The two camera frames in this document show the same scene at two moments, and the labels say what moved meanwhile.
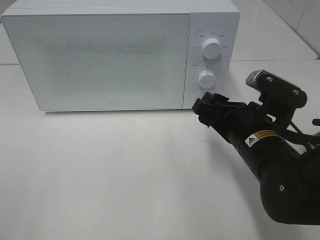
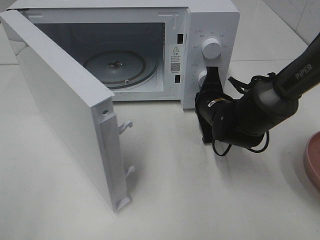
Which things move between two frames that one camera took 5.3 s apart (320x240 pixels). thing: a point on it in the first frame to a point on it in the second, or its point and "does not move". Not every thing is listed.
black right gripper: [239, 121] to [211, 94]
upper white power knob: [211, 48] does not move
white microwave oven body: [109, 55] does not move
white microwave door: [79, 62] to [82, 103]
